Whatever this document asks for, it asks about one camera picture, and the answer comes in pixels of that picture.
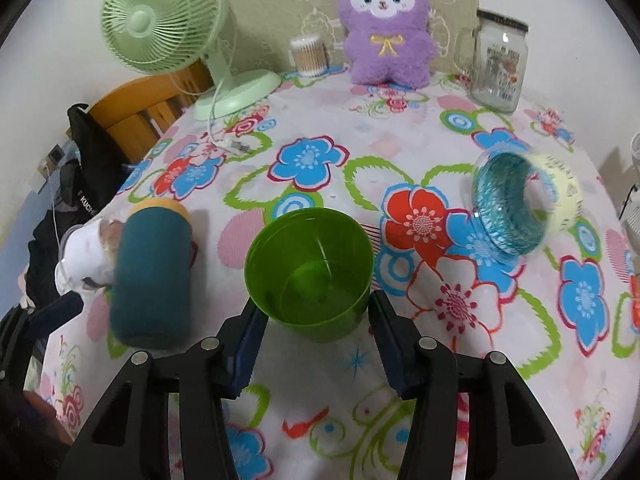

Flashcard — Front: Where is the clear glass mason jar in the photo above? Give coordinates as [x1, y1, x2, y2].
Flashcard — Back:
[454, 9, 529, 114]

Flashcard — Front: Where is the beige patterned backboard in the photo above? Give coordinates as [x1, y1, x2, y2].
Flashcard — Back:
[220, 0, 478, 74]

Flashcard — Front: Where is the teal sleeved bottle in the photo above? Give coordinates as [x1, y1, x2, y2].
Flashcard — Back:
[110, 197, 193, 350]

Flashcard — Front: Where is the cotton swab container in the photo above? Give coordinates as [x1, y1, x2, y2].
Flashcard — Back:
[290, 34, 329, 77]

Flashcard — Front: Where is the white fan cable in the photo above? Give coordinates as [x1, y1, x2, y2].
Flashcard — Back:
[208, 34, 252, 155]

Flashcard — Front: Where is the purple plush toy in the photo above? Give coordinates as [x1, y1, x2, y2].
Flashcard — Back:
[338, 0, 437, 89]

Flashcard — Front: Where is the green plastic cup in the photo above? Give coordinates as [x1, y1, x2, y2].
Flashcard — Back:
[244, 208, 374, 342]

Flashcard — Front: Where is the wooden chair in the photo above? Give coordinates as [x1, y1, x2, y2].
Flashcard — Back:
[88, 61, 214, 162]

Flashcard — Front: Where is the black jacket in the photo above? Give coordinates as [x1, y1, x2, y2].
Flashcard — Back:
[0, 103, 132, 480]

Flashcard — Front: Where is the white paper wrapped cup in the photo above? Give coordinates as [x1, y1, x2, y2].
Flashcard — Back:
[54, 219, 124, 295]

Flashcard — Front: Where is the floral tablecloth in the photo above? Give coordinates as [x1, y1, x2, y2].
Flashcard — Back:
[38, 70, 639, 479]

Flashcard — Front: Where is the green desk fan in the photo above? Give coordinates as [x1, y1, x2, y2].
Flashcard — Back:
[101, 0, 281, 122]

